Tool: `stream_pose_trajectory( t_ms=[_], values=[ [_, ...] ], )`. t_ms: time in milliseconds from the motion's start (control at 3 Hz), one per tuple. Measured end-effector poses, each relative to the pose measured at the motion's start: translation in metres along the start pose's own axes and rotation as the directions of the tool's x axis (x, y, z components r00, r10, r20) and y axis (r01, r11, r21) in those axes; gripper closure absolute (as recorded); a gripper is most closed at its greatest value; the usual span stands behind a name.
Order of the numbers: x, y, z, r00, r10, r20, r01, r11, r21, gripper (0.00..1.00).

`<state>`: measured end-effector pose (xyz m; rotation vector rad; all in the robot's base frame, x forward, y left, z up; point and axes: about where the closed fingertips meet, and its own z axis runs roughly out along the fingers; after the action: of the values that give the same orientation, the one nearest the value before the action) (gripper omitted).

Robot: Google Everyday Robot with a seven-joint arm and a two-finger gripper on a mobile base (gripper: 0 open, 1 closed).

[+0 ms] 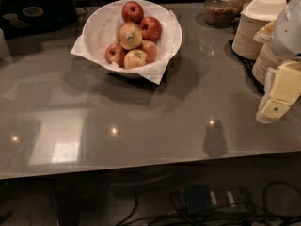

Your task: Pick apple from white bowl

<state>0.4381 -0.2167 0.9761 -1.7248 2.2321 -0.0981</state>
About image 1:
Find yellow-red apple with sticker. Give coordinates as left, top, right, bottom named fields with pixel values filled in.
left=117, top=22, right=142, bottom=50

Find black laptop with stickers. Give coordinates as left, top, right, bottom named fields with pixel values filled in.
left=0, top=0, right=77, bottom=37

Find red apple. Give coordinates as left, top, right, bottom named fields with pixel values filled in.
left=121, top=1, right=144, bottom=24
left=139, top=40, right=157, bottom=62
left=140, top=16, right=162, bottom=41
left=105, top=43, right=127, bottom=67

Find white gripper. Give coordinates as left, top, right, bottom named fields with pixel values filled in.
left=256, top=61, right=301, bottom=123

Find red apple right front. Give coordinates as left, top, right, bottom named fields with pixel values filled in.
left=139, top=40, right=157, bottom=62

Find white foam takeout container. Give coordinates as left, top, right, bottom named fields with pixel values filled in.
left=242, top=0, right=287, bottom=21

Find glass jar with granola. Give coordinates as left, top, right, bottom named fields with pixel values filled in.
left=204, top=0, right=243, bottom=27

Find black rubber mat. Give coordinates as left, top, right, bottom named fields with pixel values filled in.
left=231, top=50, right=264, bottom=95

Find red apple right back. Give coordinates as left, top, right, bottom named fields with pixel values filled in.
left=140, top=16, right=162, bottom=41

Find white paper bowl liner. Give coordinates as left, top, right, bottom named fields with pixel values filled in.
left=70, top=5, right=183, bottom=86

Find red apple front left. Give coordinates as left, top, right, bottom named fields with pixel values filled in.
left=105, top=43, right=127, bottom=67

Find black floor cables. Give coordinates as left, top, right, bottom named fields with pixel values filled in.
left=115, top=181, right=301, bottom=226

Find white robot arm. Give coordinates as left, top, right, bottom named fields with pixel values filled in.
left=256, top=0, right=301, bottom=123

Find stack of paper plates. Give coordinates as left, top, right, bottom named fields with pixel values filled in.
left=231, top=13, right=268, bottom=60
left=252, top=43, right=283, bottom=85

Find white ceramic bowl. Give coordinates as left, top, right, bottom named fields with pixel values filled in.
left=81, top=0, right=183, bottom=80

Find black power adapter on floor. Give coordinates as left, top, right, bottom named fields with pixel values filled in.
left=185, top=185, right=213, bottom=215

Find red apple at back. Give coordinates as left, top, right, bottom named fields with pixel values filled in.
left=121, top=1, right=144, bottom=24

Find yellow-red apple front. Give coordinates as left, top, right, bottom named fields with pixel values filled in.
left=124, top=49, right=150, bottom=69

